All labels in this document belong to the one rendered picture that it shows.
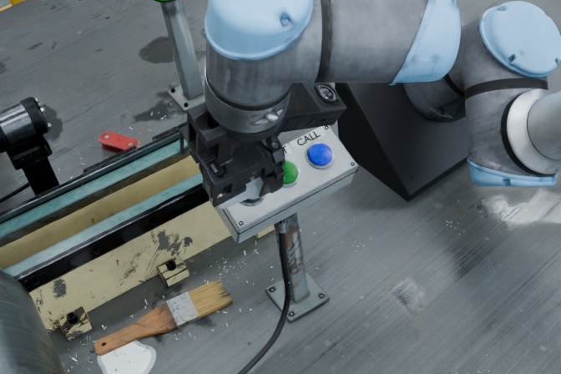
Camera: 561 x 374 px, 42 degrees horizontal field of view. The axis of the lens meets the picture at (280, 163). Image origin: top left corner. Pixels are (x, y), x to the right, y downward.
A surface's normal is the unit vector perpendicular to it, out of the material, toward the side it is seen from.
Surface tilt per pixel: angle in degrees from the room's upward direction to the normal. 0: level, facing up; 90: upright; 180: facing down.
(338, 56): 83
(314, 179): 23
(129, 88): 0
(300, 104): 35
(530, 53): 39
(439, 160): 45
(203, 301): 2
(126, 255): 90
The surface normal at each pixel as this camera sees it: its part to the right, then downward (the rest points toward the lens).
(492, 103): -0.58, -0.11
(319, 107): 0.47, -0.61
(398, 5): 0.18, -0.18
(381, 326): -0.11, -0.72
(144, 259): 0.53, 0.54
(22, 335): 0.66, -0.75
